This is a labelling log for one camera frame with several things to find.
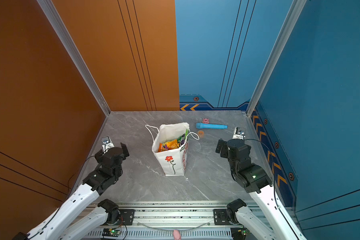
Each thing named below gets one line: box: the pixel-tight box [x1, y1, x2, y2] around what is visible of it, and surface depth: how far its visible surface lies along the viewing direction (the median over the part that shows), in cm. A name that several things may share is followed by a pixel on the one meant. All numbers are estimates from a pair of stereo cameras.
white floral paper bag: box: [145, 122, 200, 177], surface depth 79 cm
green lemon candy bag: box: [177, 129, 189, 146], surface depth 88 cm
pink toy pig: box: [202, 118, 210, 124], surface depth 114 cm
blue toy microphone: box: [196, 122, 228, 130], surface depth 111 cm
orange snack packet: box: [158, 139, 180, 153], surface depth 83 cm
